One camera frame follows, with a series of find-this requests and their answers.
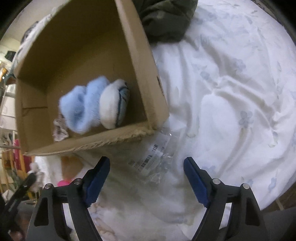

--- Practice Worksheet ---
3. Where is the cream white scrunchie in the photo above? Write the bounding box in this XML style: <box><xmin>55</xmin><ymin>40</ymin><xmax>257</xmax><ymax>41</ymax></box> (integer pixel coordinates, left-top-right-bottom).
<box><xmin>53</xmin><ymin>114</ymin><xmax>69</xmax><ymax>142</ymax></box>

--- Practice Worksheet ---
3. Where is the clear plastic bag with label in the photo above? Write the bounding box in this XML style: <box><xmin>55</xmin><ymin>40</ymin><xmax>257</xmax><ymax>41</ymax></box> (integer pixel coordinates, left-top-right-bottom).
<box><xmin>127</xmin><ymin>127</ymin><xmax>180</xmax><ymax>184</ymax></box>

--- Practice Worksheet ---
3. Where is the light blue fluffy plush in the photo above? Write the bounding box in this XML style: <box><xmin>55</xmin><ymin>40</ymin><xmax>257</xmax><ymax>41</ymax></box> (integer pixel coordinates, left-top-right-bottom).
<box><xmin>59</xmin><ymin>76</ymin><xmax>130</xmax><ymax>135</ymax></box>

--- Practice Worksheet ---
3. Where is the pink beige scrunchie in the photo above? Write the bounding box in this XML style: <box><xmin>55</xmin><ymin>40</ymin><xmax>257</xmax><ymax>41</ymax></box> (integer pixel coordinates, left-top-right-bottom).
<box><xmin>28</xmin><ymin>162</ymin><xmax>44</xmax><ymax>193</ymax></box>

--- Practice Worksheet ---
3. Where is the pink rubber duck toy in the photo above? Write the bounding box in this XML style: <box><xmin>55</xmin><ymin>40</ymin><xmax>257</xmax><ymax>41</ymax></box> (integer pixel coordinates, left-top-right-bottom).
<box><xmin>57</xmin><ymin>180</ymin><xmax>71</xmax><ymax>187</ymax></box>

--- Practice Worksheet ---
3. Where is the red yellow items left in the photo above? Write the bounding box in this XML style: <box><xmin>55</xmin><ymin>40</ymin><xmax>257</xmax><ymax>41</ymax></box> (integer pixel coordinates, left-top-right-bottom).
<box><xmin>1</xmin><ymin>138</ymin><xmax>32</xmax><ymax>185</ymax></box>

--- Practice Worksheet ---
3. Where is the open cardboard box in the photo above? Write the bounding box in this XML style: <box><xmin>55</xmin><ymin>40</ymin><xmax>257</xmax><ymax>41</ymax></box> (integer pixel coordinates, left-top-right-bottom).
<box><xmin>14</xmin><ymin>1</ymin><xmax>169</xmax><ymax>156</ymax></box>

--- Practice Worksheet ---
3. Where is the white floral teddy duvet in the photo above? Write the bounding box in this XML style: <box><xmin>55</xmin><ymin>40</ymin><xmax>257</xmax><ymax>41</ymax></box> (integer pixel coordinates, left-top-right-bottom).
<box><xmin>34</xmin><ymin>0</ymin><xmax>296</xmax><ymax>241</ymax></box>

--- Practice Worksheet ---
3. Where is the camouflage green blanket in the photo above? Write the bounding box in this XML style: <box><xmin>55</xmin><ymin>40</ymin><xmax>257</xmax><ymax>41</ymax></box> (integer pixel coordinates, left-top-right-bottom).
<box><xmin>132</xmin><ymin>0</ymin><xmax>198</xmax><ymax>43</ymax></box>

